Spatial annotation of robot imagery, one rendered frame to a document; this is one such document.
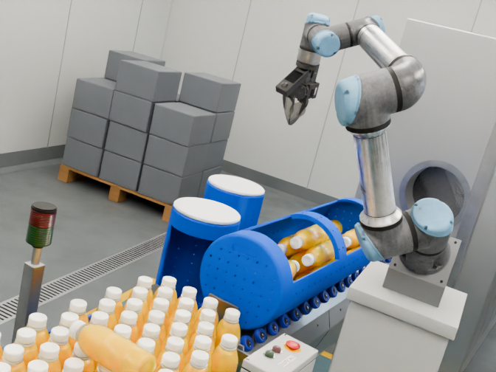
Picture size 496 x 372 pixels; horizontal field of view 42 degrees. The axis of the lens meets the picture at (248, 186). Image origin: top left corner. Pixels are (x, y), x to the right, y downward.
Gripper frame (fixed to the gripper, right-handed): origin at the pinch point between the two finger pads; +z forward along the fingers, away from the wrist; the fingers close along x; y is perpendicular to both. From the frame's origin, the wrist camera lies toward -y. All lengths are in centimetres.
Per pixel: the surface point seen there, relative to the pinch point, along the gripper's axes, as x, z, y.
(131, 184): 242, 184, 192
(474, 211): -46, 42, 101
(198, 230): 28, 57, 1
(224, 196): 49, 64, 46
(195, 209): 36, 53, 8
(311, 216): -16.5, 28.3, 0.7
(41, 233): 12, 20, -87
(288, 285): -33, 31, -36
